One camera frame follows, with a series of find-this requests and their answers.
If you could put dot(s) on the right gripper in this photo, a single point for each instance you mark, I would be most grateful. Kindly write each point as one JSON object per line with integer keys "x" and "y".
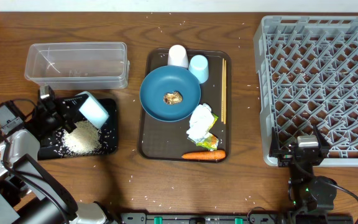
{"x": 285, "y": 155}

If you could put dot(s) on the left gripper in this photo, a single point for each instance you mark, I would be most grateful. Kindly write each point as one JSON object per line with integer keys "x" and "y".
{"x": 66, "y": 119}

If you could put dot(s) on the light blue bowl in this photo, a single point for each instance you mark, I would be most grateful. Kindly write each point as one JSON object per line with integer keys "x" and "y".
{"x": 93, "y": 111}

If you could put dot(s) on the white rice pile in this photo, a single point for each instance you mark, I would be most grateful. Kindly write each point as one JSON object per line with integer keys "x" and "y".
{"x": 83, "y": 140}

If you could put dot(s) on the dark blue plate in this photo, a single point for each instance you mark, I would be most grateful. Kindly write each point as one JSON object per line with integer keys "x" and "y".
{"x": 169, "y": 79}

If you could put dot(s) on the golden brown food scrap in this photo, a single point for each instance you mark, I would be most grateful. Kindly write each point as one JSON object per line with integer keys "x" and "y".
{"x": 173, "y": 98}

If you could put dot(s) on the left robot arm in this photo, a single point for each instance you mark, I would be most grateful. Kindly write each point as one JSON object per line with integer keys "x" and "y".
{"x": 28, "y": 193}

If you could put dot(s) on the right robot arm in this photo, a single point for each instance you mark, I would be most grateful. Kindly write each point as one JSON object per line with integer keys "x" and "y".
{"x": 312, "y": 196}

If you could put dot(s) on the black waste tray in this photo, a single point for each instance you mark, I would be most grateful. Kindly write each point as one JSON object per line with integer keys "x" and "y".
{"x": 51, "y": 146}

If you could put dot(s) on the grey dishwasher rack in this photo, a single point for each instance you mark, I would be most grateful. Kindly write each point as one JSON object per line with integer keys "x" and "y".
{"x": 308, "y": 75}

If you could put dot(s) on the clear plastic bin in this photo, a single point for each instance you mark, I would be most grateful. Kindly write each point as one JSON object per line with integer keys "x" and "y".
{"x": 78, "y": 65}

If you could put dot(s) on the orange carrot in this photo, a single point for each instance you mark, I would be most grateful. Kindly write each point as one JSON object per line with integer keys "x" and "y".
{"x": 205, "y": 155}

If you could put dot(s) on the green snack wrapper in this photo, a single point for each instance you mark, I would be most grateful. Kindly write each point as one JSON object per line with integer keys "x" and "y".
{"x": 210, "y": 141}

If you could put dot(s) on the dark brown serving tray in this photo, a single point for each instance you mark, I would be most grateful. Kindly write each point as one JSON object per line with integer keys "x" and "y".
{"x": 168, "y": 141}

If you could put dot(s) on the crumpled white napkin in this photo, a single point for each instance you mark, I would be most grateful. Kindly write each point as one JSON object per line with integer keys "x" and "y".
{"x": 201, "y": 121}

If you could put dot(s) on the right wooden chopstick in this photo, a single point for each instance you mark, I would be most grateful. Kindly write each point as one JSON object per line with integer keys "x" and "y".
{"x": 225, "y": 91}

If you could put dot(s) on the wooden chopstick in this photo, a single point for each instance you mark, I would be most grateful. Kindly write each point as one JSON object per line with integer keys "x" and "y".
{"x": 222, "y": 90}
{"x": 225, "y": 91}

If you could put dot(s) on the left wooden chopstick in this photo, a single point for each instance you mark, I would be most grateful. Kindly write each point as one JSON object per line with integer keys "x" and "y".
{"x": 222, "y": 90}

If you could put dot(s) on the white plastic cup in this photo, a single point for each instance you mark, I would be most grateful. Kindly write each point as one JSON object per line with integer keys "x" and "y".
{"x": 177, "y": 56}

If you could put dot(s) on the light blue plastic cup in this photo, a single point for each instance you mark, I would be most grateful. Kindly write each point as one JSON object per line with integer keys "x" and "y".
{"x": 199, "y": 67}

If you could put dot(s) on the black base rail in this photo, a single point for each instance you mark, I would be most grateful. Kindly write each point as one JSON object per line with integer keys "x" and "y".
{"x": 253, "y": 218}

